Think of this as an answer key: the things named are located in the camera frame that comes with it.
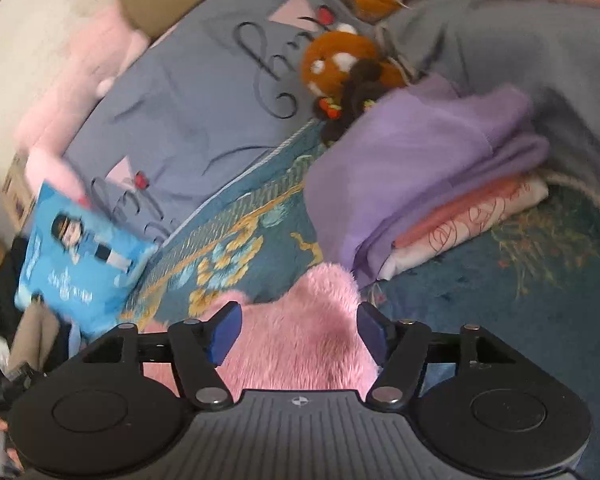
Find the pink fluffy jacket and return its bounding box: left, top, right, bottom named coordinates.
left=141, top=262, right=382, bottom=397

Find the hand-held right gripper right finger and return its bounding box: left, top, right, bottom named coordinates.
left=357, top=302, right=523, bottom=407

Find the pink plush toy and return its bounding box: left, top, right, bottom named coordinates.
left=11, top=5, right=152, bottom=202

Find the beige cloth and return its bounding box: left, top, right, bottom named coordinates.
left=7, top=304, right=62, bottom=374

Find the red panda plush toy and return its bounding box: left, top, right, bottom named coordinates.
left=299, top=22, right=407, bottom=142

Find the purple garment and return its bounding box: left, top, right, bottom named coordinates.
left=303, top=73, right=551, bottom=287

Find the grey lettered pillow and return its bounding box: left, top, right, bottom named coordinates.
left=61, top=0, right=600, bottom=242

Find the white rose print garment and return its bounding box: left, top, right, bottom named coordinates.
left=377, top=176, right=551, bottom=282

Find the teal quilted bedspread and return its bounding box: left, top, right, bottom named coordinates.
left=119, top=135, right=600, bottom=480

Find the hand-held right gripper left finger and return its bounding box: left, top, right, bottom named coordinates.
left=67, top=302, right=243, bottom=409

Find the blue cartoon print pillow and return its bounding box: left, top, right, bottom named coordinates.
left=13, top=181, right=160, bottom=339

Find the black clothing pile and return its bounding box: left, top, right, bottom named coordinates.
left=0, top=236, right=37, bottom=312

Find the person's left hand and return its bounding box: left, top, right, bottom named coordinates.
left=0, top=417, right=25, bottom=476

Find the coral pink garment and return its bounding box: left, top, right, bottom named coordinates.
left=392, top=179, right=532, bottom=249

